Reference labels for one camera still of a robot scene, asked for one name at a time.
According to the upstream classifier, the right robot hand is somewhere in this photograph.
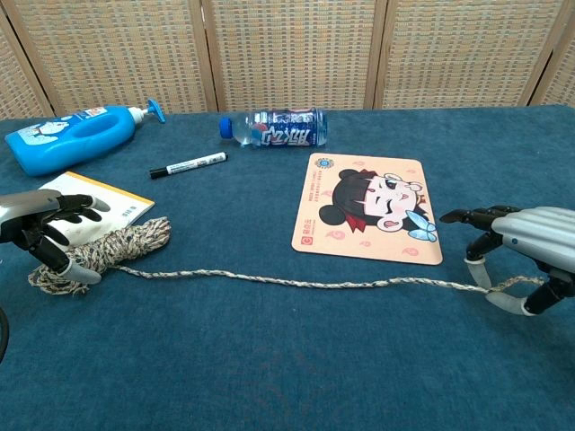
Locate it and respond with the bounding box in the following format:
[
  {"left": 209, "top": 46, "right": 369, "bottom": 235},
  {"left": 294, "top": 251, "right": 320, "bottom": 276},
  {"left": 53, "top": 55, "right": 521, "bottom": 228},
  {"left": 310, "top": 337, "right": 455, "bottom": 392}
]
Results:
[{"left": 438, "top": 205, "right": 575, "bottom": 318}]

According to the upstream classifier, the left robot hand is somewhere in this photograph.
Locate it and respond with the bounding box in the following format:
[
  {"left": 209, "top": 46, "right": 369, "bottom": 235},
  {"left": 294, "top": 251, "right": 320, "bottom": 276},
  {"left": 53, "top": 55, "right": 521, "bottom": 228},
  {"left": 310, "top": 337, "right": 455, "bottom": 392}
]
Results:
[{"left": 0, "top": 189, "right": 111, "bottom": 285}]

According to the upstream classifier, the beige braided rope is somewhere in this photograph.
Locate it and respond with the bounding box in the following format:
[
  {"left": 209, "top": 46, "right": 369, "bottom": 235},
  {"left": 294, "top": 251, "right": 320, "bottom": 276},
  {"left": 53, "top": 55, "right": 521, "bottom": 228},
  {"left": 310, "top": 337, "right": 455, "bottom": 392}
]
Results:
[{"left": 27, "top": 215, "right": 547, "bottom": 297}]

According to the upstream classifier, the blue pump soap bottle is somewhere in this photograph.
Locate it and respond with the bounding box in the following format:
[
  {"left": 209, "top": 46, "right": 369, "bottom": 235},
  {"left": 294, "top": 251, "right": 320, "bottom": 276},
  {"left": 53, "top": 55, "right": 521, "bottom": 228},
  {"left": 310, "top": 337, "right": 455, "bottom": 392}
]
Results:
[{"left": 4, "top": 97, "right": 166, "bottom": 177}]

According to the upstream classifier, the white notepad orange edge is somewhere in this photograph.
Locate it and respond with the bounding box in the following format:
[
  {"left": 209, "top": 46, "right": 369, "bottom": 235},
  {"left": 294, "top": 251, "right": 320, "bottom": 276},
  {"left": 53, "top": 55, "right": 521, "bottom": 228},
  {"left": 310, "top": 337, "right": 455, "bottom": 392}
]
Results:
[{"left": 38, "top": 171, "right": 156, "bottom": 247}]

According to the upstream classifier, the cartoon girl mouse pad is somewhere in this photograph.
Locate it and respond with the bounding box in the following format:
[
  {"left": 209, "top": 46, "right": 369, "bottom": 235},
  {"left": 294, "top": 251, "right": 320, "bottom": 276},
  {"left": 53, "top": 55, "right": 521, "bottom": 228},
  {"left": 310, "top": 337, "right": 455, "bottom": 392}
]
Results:
[{"left": 290, "top": 152, "right": 445, "bottom": 267}]

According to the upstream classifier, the black white marker pen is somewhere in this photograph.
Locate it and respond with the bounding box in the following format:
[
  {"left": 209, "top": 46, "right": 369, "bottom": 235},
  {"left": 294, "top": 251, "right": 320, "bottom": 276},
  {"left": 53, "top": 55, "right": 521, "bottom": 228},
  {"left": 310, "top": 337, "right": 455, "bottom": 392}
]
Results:
[{"left": 149, "top": 152, "right": 229, "bottom": 180}]

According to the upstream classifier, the clear bottle blue label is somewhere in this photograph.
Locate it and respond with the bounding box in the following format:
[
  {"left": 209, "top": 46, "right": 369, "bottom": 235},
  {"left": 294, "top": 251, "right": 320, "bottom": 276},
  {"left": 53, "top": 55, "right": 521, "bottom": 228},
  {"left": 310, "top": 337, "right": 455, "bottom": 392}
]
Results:
[{"left": 218, "top": 106, "right": 329, "bottom": 149}]

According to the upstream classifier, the blue felt table cover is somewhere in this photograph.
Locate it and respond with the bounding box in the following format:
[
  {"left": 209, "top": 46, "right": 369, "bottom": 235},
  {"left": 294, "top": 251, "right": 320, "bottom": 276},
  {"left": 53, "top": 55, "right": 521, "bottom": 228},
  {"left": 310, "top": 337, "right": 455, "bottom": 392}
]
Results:
[{"left": 0, "top": 103, "right": 575, "bottom": 431}]

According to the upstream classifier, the woven wooden folding screen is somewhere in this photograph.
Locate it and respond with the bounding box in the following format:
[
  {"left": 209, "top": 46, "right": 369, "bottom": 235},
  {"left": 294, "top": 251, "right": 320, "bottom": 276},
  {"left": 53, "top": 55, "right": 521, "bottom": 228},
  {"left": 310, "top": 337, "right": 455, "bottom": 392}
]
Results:
[{"left": 0, "top": 0, "right": 575, "bottom": 121}]

